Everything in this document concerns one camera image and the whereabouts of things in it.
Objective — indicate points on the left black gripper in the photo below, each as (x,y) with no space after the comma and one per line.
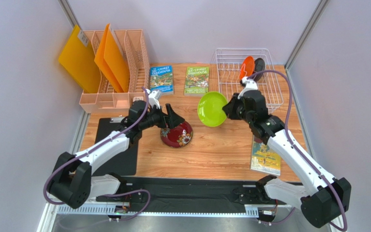
(170,120)

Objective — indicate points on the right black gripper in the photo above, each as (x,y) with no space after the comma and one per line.
(234,107)

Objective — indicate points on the red floral plate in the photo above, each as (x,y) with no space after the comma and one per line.
(178,137)

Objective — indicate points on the green plate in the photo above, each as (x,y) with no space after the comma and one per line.
(210,110)

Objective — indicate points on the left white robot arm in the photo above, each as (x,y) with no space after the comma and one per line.
(72,181)

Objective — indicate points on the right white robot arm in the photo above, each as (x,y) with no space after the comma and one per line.
(323,199)

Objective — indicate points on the green treehouse book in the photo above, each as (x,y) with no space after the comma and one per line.
(196,81)

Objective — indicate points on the blue treehouse book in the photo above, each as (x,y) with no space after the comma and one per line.
(161,78)

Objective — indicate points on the orange plate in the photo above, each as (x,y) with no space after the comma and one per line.
(247,67)

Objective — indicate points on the dark brown plate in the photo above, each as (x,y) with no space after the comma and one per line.
(259,66)

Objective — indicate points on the yellow illustrated book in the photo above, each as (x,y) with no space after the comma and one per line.
(264,159)

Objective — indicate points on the black clipboard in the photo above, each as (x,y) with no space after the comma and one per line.
(122,164)

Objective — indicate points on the black base mat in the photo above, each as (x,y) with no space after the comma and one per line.
(170,195)

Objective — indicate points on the pink plastic file organizer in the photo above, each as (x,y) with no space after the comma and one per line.
(107,100)

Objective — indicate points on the orange folder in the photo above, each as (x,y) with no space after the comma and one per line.
(110,61)

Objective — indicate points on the yellow folder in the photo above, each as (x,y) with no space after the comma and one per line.
(77,57)

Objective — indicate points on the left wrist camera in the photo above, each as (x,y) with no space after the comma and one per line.
(153,98)

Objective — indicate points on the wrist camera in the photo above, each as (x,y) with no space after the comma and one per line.
(153,98)
(248,84)

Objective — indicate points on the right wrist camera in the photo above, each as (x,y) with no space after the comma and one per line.
(248,84)

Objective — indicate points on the white wire dish rack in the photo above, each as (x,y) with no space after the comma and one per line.
(229,62)

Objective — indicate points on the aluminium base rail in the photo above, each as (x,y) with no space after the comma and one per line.
(151,212)

